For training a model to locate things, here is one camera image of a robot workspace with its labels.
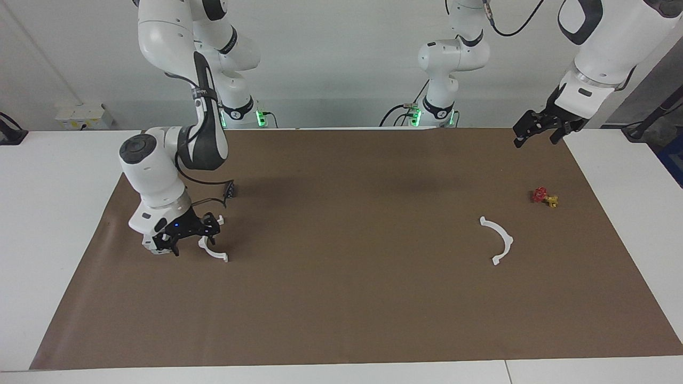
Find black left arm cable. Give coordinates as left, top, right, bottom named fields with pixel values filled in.
left=482, top=0, right=546, bottom=37

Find white wall socket box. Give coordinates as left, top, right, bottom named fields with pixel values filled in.
left=55, top=103, right=114, bottom=130

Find white half-ring pipe clamp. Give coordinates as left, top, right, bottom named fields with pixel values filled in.
left=198, top=215, right=229, bottom=263
left=479, top=216, right=514, bottom=266

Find black left base cables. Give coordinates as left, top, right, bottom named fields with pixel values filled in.
left=379, top=80, right=430, bottom=127

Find brown table mat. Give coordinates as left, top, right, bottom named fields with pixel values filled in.
left=29, top=128, right=683, bottom=370

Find red-handled yellow valve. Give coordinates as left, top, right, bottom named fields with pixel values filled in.
left=531, top=187, right=559, bottom=208

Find black stand with cable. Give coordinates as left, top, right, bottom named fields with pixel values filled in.
left=622, top=83, right=683, bottom=142

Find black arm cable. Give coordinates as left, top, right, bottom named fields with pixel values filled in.
left=164, top=72, right=235, bottom=210
left=482, top=0, right=546, bottom=37

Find blue box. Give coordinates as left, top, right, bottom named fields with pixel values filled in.
left=657, top=133, right=683, bottom=188

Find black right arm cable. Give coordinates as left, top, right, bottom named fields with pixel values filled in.
left=164, top=72, right=235, bottom=210

